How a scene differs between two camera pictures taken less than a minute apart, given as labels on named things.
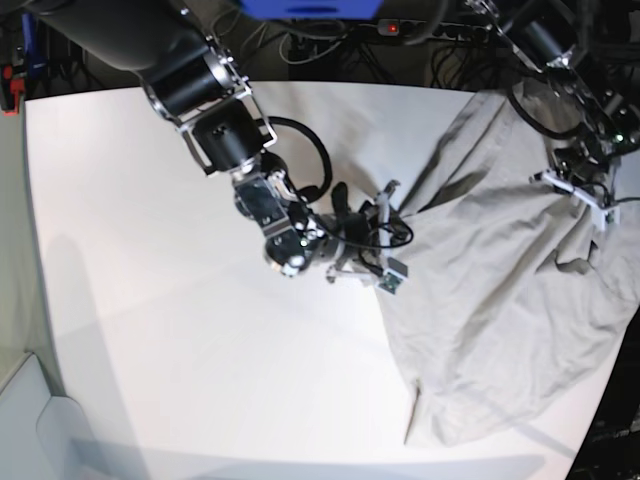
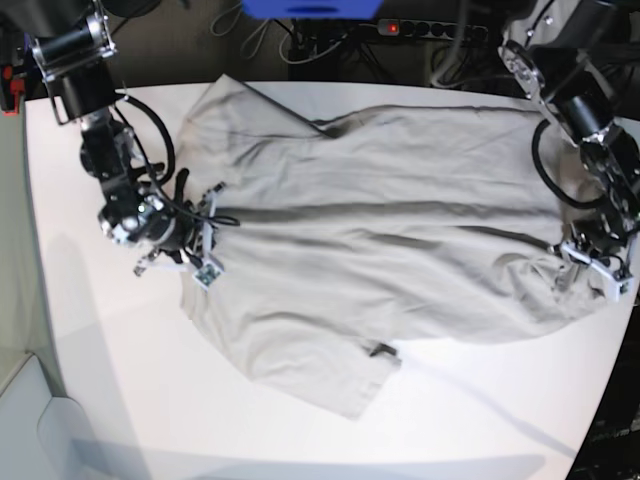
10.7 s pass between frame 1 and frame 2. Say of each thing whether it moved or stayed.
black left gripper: moved
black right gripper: moved
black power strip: stayed
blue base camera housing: stayed
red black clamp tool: stayed
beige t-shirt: moved
